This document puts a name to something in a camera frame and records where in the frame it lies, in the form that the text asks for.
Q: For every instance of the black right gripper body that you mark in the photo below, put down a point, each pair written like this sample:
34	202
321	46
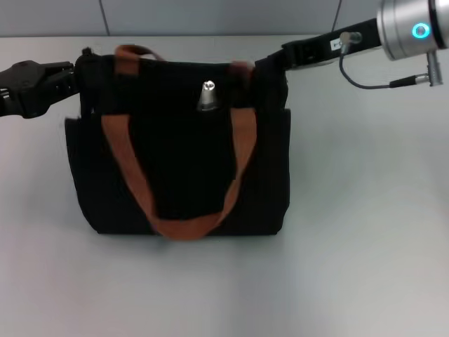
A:
315	52

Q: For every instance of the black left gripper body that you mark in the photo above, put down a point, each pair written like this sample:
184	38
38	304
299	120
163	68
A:
24	89

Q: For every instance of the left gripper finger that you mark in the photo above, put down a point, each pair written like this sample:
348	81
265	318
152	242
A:
59	70
61	89

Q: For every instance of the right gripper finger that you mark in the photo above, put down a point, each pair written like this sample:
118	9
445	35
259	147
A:
273	65
279	52

